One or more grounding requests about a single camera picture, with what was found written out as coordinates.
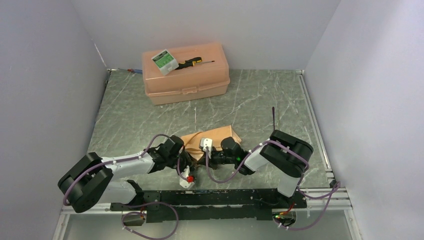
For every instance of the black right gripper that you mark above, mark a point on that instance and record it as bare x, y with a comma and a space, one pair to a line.
212, 165

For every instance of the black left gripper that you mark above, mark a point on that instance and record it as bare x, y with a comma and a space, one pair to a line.
190, 161

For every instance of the peach satin napkin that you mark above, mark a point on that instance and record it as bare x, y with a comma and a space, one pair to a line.
192, 141

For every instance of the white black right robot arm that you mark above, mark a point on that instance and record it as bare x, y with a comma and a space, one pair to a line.
289, 154

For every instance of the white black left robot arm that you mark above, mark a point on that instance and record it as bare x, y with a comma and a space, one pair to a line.
98, 180

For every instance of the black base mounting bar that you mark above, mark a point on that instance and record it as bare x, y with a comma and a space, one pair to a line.
166, 205

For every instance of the peach plastic storage box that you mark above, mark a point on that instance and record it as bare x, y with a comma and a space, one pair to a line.
200, 81

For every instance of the red blue pen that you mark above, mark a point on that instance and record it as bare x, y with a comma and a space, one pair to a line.
137, 71

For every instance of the green white small box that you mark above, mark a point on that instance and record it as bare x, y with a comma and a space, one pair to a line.
165, 62

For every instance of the yellow black screwdriver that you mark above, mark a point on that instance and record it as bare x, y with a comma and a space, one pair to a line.
192, 62

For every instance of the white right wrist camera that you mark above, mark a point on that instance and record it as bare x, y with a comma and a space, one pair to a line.
206, 144

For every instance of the aluminium frame rail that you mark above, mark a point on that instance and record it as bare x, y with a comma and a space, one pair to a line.
127, 120

